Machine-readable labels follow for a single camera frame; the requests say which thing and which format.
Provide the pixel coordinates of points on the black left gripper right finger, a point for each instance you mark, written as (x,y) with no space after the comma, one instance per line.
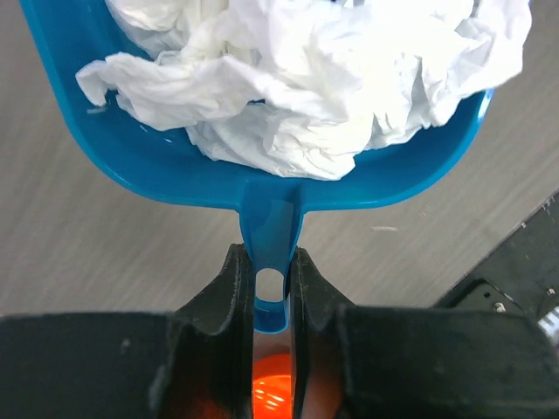
(353,361)

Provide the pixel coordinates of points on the crumpled white paper scrap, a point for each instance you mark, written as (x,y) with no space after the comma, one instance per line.
(284,143)
(406,63)
(172,94)

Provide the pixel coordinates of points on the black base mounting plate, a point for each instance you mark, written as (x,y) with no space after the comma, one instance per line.
(520,275)

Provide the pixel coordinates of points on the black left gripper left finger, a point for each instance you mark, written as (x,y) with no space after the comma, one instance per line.
(195,362)

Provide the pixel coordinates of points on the blue plastic dustpan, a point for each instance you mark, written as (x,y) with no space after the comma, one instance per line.
(166,167)

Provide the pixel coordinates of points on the orange plastic bowl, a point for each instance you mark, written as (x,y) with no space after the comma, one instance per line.
(272,387)

